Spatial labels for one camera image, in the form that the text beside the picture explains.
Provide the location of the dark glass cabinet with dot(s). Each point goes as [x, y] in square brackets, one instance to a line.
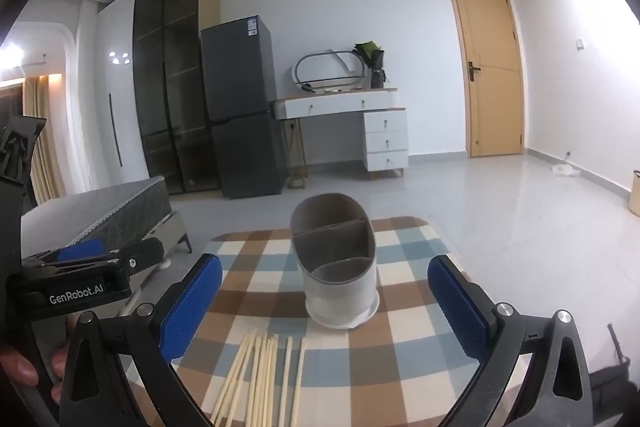
[170, 82]

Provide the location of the white wardrobe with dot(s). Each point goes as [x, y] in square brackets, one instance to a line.
[115, 107]

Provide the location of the checked tablecloth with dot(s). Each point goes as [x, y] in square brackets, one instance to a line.
[400, 342]

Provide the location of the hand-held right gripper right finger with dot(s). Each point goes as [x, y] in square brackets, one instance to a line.
[462, 307]

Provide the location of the white dressing table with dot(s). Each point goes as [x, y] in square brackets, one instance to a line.
[385, 142]

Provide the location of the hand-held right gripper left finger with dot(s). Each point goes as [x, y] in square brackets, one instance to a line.
[192, 307]

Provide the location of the oval mirror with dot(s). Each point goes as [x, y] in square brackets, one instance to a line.
[325, 69]

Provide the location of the beige waste bin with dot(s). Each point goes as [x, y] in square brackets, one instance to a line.
[635, 194]

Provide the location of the wooden door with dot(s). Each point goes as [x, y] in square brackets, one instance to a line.
[492, 82]

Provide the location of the dark grey refrigerator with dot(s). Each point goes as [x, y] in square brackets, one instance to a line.
[240, 107]

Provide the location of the bundle of wooden chopsticks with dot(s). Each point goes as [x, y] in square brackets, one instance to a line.
[263, 377]

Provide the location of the grey quilted sofa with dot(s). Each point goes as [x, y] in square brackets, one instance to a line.
[100, 207]

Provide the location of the gold metal stool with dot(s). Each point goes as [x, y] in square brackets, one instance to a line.
[303, 157]

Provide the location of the dark object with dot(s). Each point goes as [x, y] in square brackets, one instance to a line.
[615, 387]

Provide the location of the beige curtain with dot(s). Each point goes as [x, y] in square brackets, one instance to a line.
[42, 142]

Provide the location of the grey white utensil holder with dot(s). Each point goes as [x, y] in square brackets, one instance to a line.
[340, 292]

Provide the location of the white round object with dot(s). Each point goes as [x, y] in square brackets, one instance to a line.
[164, 265]

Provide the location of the flower bouquet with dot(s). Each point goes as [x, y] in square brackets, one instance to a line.
[372, 57]

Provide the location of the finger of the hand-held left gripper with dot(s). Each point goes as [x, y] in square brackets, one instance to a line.
[80, 250]
[142, 252]

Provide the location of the crumpled white cloth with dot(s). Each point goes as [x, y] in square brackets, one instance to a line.
[565, 170]

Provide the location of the person's left hand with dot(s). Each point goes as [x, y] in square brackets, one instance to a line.
[17, 367]

